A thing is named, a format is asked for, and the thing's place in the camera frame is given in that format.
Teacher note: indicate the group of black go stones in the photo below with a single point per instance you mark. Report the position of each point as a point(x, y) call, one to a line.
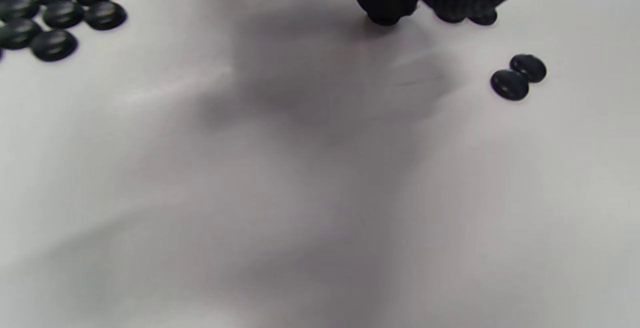
point(55, 13)

